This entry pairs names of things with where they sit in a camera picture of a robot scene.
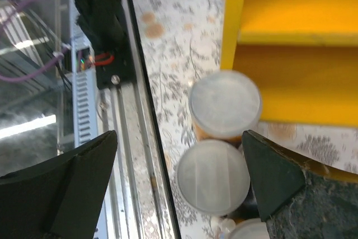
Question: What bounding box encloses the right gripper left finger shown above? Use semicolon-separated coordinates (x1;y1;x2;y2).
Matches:
1;130;117;238

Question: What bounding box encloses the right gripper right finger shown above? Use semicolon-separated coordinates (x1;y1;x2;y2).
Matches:
242;130;357;238

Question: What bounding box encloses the orange blue lidded can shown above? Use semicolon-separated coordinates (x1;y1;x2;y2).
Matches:
188;71;263;143

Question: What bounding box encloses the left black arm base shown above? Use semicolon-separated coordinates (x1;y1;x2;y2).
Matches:
74;0;136;90

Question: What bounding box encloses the white lidded middle can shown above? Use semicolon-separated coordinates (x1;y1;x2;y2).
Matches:
228;218;270;239

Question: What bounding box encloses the red white lidded can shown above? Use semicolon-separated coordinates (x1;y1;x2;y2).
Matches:
176;140;251;216

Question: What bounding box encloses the yellow wooden shelf box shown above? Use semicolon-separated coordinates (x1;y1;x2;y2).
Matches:
221;0;357;182

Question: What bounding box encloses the floral patterned table mat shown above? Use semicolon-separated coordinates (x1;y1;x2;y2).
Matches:
124;0;358;239

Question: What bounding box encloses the aluminium frame rail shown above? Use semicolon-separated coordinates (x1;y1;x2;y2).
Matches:
70;0;181;238

